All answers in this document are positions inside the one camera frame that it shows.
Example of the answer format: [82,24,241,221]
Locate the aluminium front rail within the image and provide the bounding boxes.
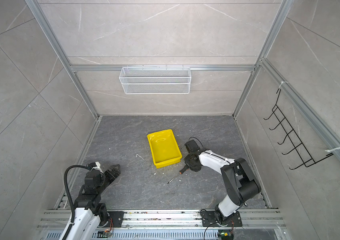
[36,209,292,240]

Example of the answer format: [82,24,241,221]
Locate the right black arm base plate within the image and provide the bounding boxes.
[199,209,243,227]

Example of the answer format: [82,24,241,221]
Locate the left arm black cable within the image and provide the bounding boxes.
[63,164,93,240]

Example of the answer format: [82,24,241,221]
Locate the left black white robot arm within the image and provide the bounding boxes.
[60,162,124,240]

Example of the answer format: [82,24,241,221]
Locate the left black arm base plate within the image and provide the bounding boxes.
[99,211,125,228]

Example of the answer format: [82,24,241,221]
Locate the black wire hook rack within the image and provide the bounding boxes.
[263,89,334,171]

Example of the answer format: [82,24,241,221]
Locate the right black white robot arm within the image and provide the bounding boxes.
[180,140,261,227]

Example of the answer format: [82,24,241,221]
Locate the black orange handled screwdriver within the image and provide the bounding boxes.
[167,165,189,184]

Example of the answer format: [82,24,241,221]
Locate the yellow plastic bin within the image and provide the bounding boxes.
[147,129,182,169]

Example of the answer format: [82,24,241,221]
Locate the white wire mesh basket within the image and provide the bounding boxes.
[119,67,192,95]

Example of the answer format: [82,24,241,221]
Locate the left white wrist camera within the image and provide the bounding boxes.
[87,162,103,173]

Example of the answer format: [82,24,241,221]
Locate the white cable tie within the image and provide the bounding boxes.
[325,147,340,153]

